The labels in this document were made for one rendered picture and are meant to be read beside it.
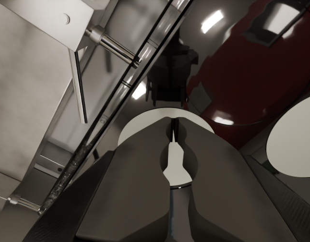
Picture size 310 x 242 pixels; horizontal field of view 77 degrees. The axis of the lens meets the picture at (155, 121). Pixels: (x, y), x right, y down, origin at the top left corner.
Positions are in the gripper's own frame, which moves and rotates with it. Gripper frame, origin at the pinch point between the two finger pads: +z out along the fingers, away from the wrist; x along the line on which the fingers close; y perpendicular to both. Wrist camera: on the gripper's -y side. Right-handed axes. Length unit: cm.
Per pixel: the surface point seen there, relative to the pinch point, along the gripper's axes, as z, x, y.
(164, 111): 4.8, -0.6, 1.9
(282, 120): 4.8, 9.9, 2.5
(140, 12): 12.9, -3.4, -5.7
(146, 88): 4.9, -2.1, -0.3
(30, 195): 8.2, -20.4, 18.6
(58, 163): 10.0, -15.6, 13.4
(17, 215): 5.0, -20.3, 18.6
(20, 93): 6.9, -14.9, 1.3
